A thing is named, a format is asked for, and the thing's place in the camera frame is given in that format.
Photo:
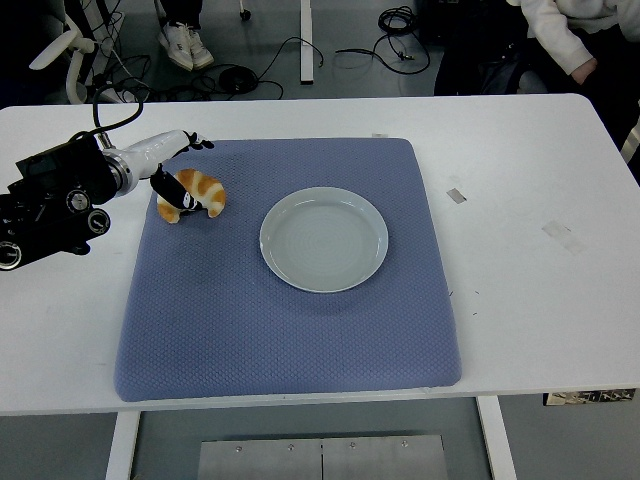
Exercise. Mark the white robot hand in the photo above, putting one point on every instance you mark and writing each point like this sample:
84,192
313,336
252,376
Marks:
150,150

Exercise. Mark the orange white croissant bread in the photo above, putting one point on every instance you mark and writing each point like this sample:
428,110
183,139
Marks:
210,192

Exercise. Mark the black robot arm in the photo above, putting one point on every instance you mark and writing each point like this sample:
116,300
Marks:
50,185

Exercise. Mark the pale grey round plate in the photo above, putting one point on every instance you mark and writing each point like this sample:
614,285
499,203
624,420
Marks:
325,240

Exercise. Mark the person's white shoe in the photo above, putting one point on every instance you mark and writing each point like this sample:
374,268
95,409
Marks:
201,50
175,45

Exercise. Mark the white office chair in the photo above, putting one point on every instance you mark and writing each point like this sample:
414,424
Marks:
55,50

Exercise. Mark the person's legs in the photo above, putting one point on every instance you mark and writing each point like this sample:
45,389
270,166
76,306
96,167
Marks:
180,10

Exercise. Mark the black caster wheel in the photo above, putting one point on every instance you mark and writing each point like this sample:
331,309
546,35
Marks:
245,15

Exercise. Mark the blue quilted mat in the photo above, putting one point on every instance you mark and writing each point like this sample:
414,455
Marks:
250,340

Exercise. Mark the white table leg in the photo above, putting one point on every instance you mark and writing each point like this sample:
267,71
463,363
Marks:
497,440
120,450

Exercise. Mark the small grey tape piece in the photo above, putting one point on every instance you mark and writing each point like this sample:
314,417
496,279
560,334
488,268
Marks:
456,196

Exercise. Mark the black equipment box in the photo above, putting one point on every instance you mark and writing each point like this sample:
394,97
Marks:
435,20

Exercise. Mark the black jacket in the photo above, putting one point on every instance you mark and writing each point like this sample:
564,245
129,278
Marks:
475,70

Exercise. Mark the long clear tape piece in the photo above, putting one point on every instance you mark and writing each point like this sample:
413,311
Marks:
562,237

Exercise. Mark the seated person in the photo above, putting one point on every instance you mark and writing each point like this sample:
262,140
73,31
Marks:
555,25

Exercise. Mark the person's hand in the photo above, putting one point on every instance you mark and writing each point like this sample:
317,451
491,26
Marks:
584,72

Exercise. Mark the white floor post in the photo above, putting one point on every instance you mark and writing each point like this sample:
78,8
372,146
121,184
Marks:
306,50

